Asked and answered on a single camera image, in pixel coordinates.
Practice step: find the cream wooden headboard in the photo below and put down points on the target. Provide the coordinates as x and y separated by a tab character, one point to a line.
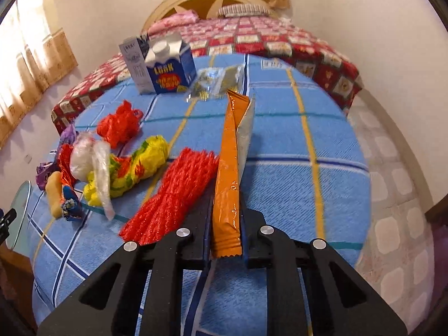
205	9

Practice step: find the blue plaid blanket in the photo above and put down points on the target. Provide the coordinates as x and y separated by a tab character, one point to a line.
305	172

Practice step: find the orange foil snack packet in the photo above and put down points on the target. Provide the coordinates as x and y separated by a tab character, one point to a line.
236	139

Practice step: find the side window beige curtain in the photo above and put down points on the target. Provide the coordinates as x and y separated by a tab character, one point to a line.
35	54

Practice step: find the white grey paper box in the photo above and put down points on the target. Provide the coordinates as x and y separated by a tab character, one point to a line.
134	51

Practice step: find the yellow green plastic bag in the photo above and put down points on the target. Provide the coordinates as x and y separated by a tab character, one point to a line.
115	175

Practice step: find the pink pillow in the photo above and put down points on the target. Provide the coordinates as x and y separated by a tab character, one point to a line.
175	20

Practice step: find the yellow sponge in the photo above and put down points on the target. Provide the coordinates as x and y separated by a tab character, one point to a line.
54	194

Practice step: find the purple snack wrapper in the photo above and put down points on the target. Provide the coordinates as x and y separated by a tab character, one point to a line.
45	169

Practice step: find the wooden cabinet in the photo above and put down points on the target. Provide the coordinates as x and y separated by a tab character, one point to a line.
17	284

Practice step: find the striped grey pillow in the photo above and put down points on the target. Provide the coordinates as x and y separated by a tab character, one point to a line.
243	10

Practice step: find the blue orange snack wrapper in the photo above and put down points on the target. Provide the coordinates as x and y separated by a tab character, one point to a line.
71	207

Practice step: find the clear plastic packet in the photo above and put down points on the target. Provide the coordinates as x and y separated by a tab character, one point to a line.
214	82

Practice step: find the white wall socket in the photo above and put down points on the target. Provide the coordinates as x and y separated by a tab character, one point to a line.
28	158

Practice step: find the red patterned bed cover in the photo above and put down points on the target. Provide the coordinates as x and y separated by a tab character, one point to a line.
267	37

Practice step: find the red mesh net bag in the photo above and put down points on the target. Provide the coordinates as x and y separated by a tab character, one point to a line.
182	185

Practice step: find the white plastic bag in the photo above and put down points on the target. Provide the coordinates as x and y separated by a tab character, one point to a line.
89	163

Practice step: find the blue milk carton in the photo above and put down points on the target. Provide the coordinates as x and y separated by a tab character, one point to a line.
170	64

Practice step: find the red plastic bag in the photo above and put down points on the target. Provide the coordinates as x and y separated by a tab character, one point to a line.
118	128

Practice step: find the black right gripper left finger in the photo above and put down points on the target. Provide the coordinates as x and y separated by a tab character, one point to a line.
137	287

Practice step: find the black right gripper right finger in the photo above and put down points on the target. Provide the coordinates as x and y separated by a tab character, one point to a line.
311	289

